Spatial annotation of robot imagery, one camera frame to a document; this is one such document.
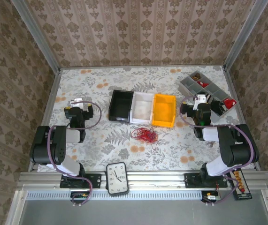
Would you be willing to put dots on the yellow plastic bin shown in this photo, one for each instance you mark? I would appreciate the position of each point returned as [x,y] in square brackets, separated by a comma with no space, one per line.
[163,110]

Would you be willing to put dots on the black plastic bin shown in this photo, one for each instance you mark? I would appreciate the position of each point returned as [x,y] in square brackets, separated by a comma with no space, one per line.
[120,105]

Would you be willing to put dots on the white plastic bin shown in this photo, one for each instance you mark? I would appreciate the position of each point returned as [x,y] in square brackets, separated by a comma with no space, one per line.
[142,107]

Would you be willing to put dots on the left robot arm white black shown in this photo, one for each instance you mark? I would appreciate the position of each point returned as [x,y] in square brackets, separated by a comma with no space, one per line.
[51,145]

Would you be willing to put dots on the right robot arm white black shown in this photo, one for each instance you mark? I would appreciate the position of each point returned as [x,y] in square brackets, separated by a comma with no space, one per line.
[237,150]

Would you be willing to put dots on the black cloth item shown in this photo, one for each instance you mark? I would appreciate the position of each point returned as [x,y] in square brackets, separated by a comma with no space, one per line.
[220,109]

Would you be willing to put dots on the black white striped cloth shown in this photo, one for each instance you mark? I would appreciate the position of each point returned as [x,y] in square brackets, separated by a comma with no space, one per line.
[209,98]

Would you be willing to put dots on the red white toy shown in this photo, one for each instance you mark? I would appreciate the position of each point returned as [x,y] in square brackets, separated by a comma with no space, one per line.
[230,103]

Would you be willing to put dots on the grey compartment organizer box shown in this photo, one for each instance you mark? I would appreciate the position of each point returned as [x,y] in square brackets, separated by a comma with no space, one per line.
[190,84]

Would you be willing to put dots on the small red white item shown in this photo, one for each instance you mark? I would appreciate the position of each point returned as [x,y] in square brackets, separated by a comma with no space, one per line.
[201,83]

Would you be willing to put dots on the brown small item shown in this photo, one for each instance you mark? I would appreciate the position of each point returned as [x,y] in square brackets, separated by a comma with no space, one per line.
[196,76]

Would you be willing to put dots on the floral tablecloth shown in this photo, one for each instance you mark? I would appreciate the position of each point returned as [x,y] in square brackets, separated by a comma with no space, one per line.
[147,159]

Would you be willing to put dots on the black white analog clock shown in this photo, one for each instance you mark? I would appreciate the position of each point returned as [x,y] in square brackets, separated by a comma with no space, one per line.
[117,178]

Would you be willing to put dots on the small black circuit board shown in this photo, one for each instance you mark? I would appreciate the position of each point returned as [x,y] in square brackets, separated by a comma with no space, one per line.
[210,197]
[79,196]

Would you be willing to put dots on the black terminal board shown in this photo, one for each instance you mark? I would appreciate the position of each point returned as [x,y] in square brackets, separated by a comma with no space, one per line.
[241,187]

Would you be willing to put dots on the grey metal front panel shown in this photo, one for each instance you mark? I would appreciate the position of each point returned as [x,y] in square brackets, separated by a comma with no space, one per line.
[136,213]

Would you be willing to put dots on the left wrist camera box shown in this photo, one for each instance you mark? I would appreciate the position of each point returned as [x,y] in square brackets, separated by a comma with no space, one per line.
[78,102]

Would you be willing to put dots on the aluminium table side rail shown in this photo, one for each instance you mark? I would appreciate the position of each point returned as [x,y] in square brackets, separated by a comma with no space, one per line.
[49,103]
[230,80]

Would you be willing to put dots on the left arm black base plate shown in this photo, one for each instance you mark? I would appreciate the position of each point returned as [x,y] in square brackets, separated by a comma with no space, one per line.
[96,180]

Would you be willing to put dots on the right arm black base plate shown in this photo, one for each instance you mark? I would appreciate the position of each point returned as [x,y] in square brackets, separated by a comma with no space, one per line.
[191,181]

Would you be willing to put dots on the aluminium front rail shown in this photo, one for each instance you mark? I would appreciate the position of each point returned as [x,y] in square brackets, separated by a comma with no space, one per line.
[147,178]

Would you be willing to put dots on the aluminium frame post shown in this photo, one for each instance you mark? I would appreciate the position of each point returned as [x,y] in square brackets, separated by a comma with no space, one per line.
[244,35]
[36,35]

